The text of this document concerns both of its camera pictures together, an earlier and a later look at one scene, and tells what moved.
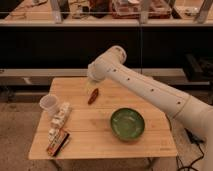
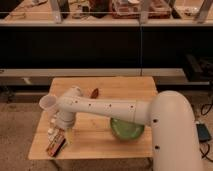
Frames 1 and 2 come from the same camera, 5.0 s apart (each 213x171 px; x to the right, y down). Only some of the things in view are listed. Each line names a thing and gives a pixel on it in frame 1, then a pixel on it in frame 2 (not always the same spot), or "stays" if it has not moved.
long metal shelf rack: (42, 40) stays
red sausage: (94, 95) stays
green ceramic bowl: (127, 124) stays
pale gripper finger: (89, 87) -> (70, 136)
